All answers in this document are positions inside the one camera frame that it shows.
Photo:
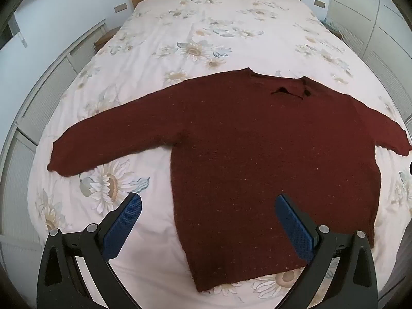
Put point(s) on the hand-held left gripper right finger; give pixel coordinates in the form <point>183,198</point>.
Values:
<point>294,225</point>

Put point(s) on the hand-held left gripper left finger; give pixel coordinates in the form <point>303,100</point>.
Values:
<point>124,225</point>

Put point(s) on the dark red knitted sweater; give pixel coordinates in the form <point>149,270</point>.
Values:
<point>257,167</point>

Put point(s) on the grey striped bed base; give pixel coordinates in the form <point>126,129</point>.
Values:
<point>400,264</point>

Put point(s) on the white louvred panel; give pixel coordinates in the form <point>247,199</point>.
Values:
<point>48,87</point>

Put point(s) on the wooden nightstand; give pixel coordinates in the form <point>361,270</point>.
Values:
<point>107,37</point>
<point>336,33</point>

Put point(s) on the white floral bedspread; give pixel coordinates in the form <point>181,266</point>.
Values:
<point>225,32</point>

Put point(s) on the beige wall switch plate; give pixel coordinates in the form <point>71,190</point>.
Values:
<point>319,3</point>
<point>120,7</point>

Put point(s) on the white wall bracket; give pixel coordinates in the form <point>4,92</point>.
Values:
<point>20,29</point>

